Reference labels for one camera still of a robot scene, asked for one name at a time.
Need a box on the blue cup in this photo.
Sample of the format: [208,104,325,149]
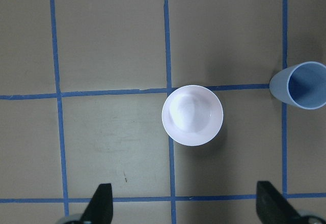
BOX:
[269,62,325,110]

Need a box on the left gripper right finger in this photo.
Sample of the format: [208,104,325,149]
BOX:
[256,181,307,224]

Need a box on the pink bowl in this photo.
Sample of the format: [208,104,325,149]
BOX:
[161,85,224,147]

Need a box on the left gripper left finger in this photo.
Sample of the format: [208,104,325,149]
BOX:
[78,183,113,224]

